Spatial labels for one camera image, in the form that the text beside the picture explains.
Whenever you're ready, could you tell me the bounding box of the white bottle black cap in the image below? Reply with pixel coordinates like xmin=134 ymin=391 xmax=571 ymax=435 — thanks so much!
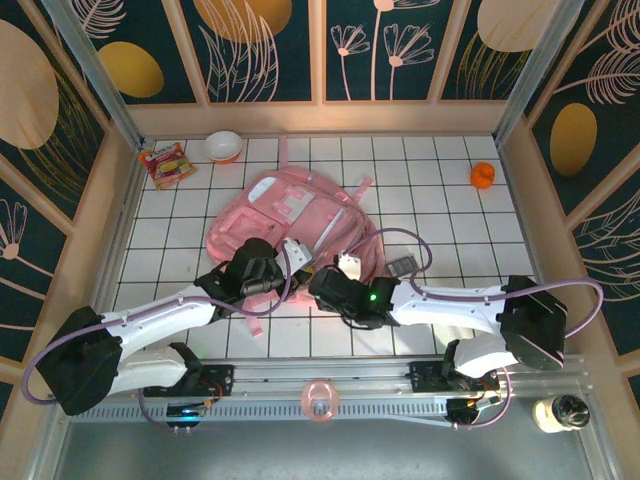
xmin=531 ymin=394 xmax=592 ymax=434

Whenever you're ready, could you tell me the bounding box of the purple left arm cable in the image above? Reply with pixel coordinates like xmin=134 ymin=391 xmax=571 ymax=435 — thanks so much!
xmin=22 ymin=259 xmax=301 ymax=432

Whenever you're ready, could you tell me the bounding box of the slotted grey cable duct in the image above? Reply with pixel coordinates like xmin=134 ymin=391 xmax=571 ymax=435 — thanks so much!
xmin=69 ymin=397 xmax=501 ymax=431

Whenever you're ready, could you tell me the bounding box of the aluminium frame post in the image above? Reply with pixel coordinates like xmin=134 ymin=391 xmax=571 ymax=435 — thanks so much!
xmin=39 ymin=0 xmax=146 ymax=151
xmin=492 ymin=0 xmax=586 ymax=146

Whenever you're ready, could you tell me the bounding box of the orange bowl white inside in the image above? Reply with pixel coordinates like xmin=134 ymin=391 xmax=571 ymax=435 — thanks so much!
xmin=202 ymin=130 xmax=244 ymax=165

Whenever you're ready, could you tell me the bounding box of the red yellow snack packet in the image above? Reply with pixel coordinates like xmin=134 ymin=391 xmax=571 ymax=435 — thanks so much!
xmin=137 ymin=142 xmax=199 ymax=192

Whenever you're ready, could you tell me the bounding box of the orange pumpkin toy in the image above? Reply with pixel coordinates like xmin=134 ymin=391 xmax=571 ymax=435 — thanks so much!
xmin=469 ymin=161 xmax=498 ymax=191

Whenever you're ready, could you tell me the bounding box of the pink student backpack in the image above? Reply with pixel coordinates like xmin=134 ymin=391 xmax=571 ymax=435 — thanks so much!
xmin=205 ymin=134 xmax=387 ymax=339

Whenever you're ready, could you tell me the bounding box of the black controller board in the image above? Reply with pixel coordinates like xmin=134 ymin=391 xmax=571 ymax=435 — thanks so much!
xmin=164 ymin=399 xmax=209 ymax=431
xmin=444 ymin=397 xmax=501 ymax=427

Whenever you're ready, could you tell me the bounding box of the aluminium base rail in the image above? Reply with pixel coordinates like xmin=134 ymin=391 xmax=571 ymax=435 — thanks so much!
xmin=199 ymin=353 xmax=594 ymax=401

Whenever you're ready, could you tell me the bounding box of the pink tape roll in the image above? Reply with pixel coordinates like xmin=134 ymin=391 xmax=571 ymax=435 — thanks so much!
xmin=300 ymin=379 xmax=342 ymax=424

